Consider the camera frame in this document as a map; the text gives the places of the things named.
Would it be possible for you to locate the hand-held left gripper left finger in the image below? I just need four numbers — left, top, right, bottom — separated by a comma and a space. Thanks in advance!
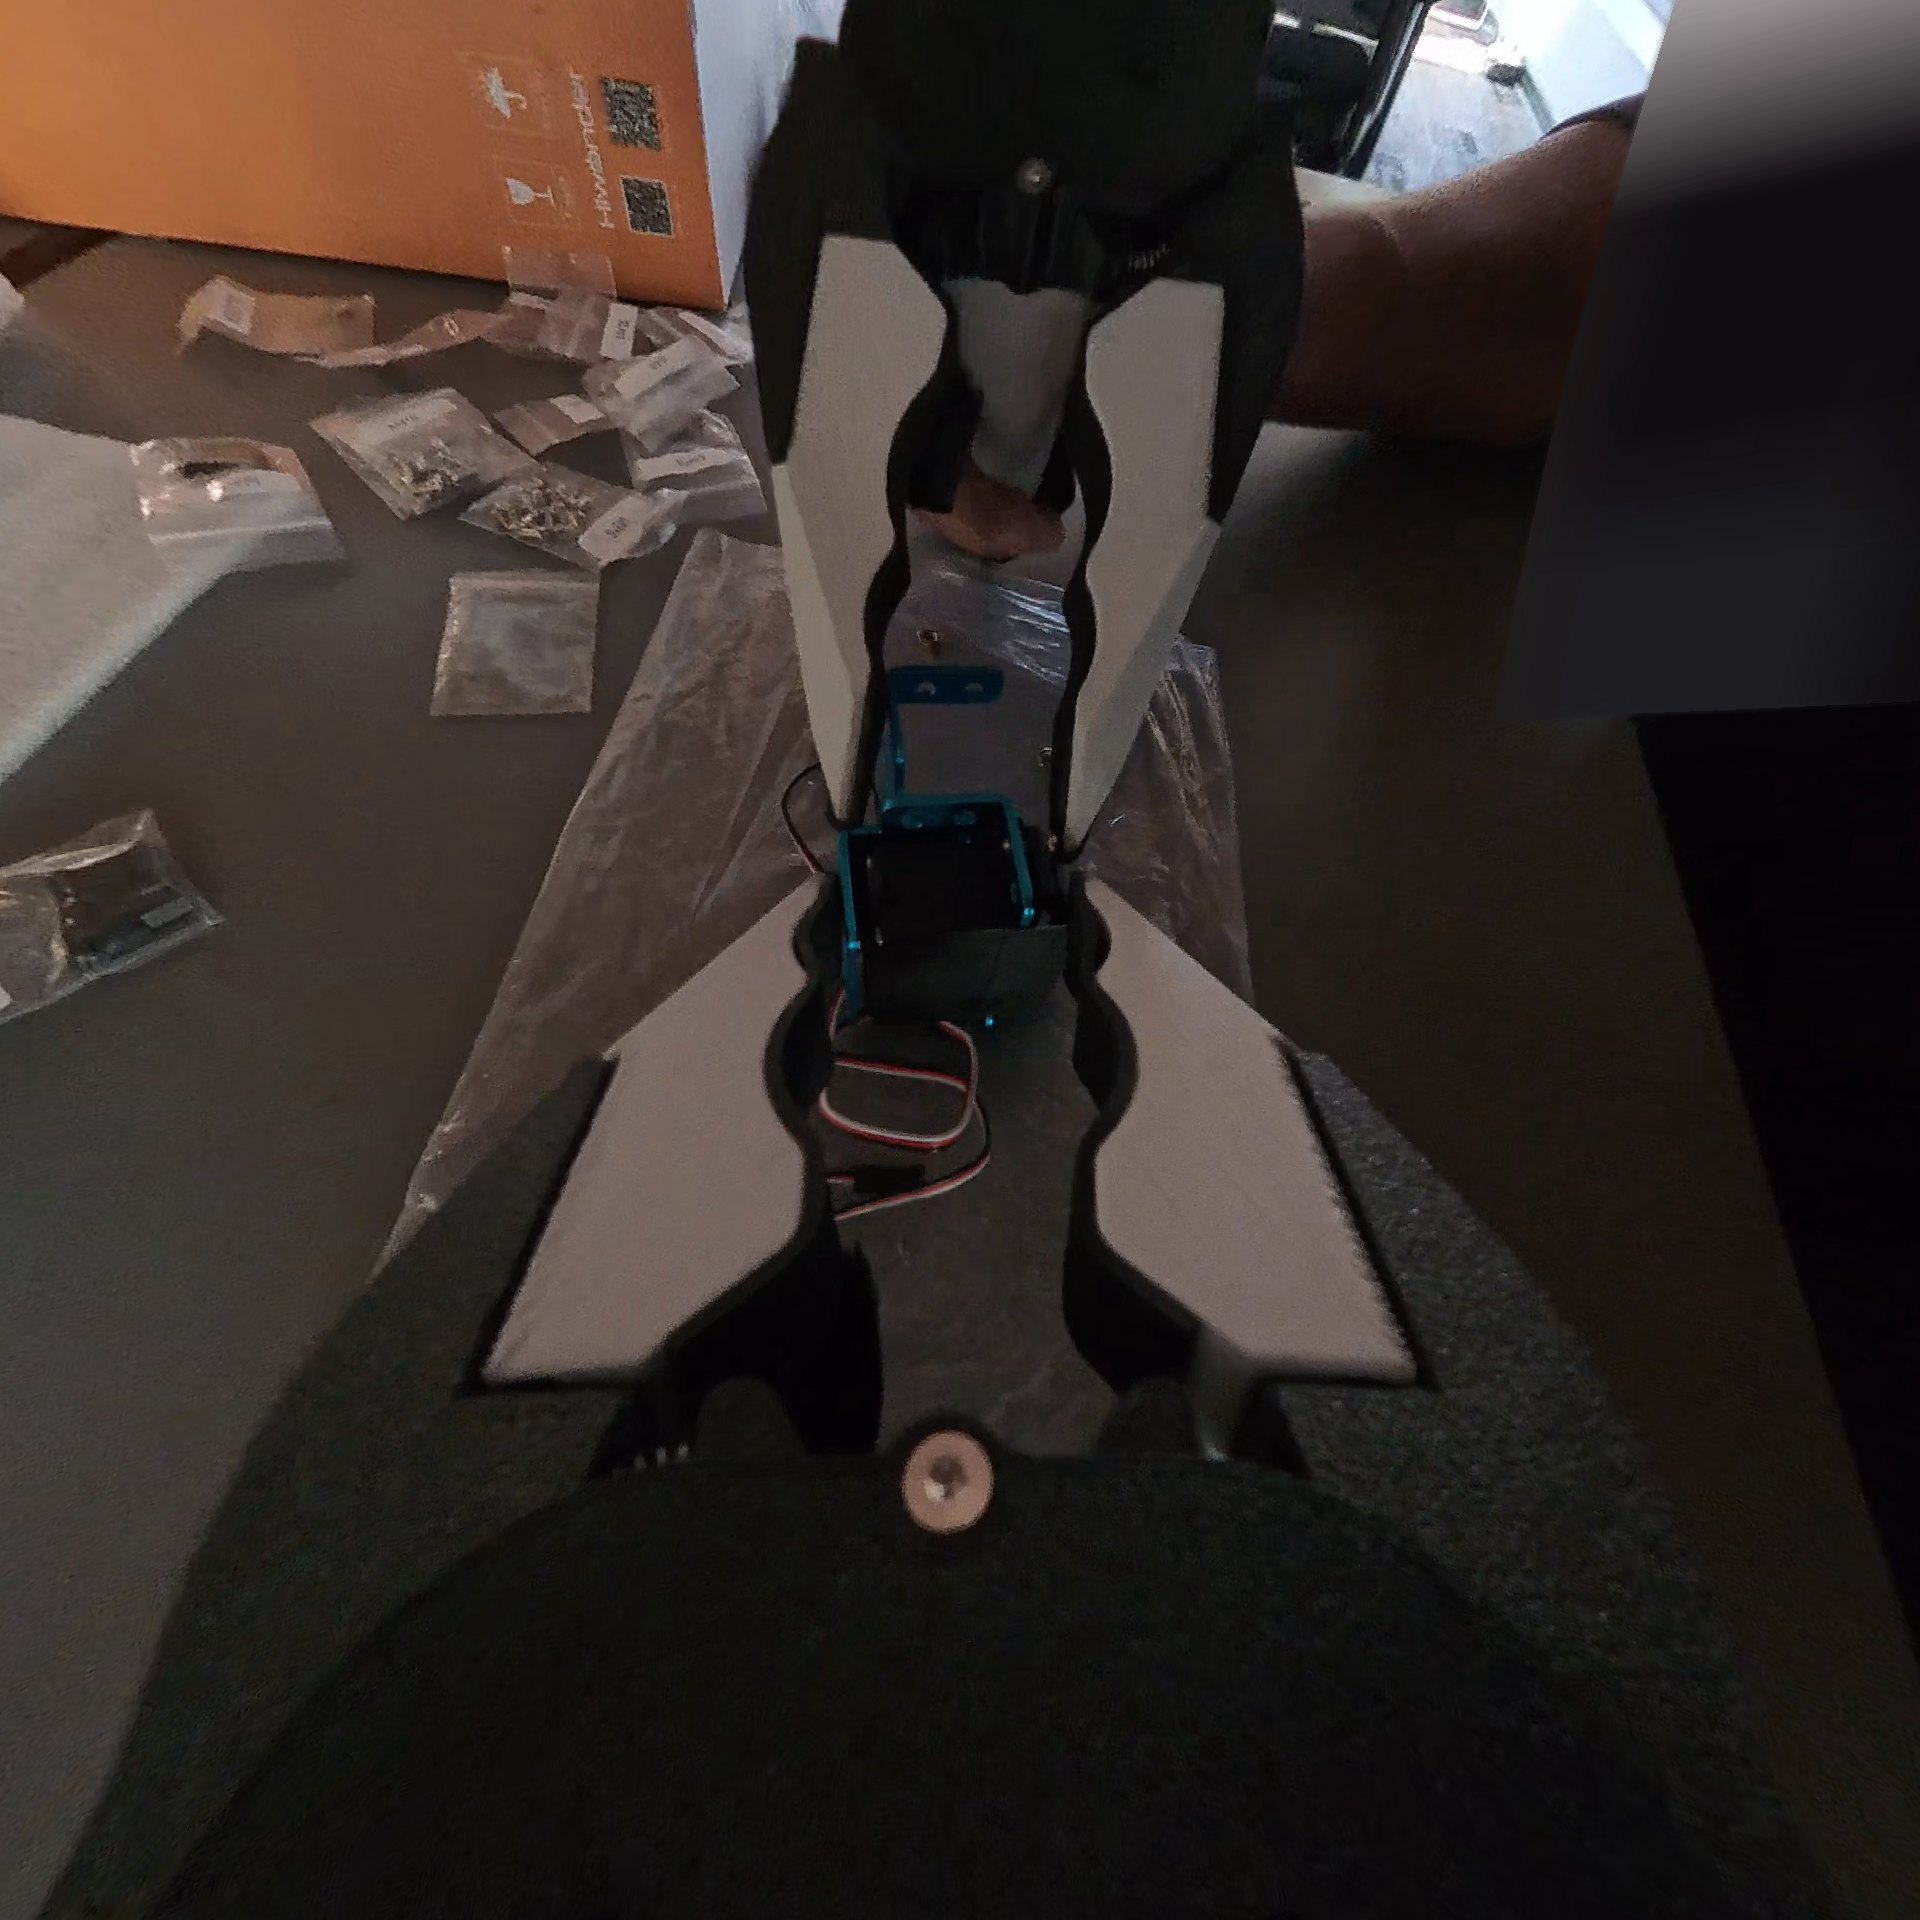
479, 883, 879, 1469

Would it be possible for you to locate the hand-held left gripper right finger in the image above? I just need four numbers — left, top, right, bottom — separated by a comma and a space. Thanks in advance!
1056, 877, 1420, 1464

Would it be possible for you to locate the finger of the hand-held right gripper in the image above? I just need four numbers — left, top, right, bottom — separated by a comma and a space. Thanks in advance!
1046, 276, 1228, 865
773, 230, 965, 830

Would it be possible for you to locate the red white black servo cable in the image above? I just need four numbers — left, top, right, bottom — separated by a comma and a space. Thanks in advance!
784, 766, 993, 1221

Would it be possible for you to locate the person's right forearm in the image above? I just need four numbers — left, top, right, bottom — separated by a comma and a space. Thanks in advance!
1270, 89, 1644, 448

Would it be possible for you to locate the grey desk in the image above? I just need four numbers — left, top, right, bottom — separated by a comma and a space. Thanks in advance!
0, 165, 1920, 1920

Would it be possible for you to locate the person's right hand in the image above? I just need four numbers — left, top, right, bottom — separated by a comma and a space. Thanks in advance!
919, 449, 1069, 559

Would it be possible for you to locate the pile of small screw bags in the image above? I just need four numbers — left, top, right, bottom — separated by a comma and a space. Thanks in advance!
176, 246, 771, 719

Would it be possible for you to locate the clear plastic bag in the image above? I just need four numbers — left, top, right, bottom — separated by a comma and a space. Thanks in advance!
375, 533, 1257, 1456

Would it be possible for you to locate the small clear parts bag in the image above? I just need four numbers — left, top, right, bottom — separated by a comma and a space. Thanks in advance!
132, 433, 350, 566

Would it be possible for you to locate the small bag of black parts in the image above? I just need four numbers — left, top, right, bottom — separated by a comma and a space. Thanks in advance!
0, 809, 227, 1023

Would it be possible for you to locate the orange cardboard box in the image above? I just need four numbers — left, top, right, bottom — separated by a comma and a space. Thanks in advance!
0, 0, 752, 313

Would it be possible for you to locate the white foam sheet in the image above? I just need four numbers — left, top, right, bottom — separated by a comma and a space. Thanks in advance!
0, 323, 350, 783

